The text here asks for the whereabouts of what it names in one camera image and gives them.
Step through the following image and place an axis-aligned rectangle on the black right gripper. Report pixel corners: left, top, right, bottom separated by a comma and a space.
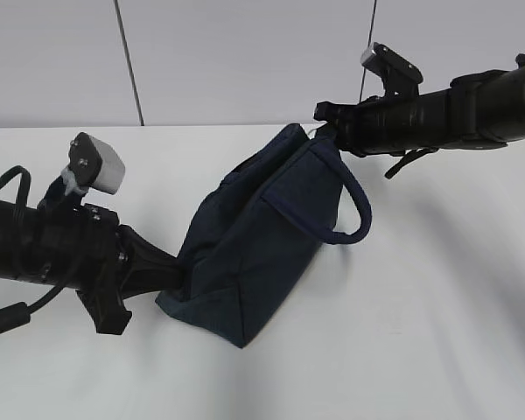
313, 96, 416, 157

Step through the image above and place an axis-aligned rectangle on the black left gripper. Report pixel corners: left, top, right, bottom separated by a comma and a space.
37, 203, 185, 335

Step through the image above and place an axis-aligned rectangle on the navy blue lunch bag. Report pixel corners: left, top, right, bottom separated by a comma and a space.
157, 123, 372, 348

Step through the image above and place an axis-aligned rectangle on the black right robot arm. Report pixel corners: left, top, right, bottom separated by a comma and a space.
314, 43, 525, 158

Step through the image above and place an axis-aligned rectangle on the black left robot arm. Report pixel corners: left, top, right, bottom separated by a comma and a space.
0, 200, 184, 335

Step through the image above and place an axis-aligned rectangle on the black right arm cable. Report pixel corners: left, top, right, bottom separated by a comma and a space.
384, 147, 438, 179

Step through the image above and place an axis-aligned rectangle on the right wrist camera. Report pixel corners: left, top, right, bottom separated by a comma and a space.
360, 42, 424, 98

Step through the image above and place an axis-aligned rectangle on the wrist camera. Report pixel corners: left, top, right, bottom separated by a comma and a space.
60, 132, 126, 196
360, 42, 424, 98

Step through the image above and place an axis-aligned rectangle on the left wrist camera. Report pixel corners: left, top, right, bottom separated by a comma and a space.
60, 132, 126, 196

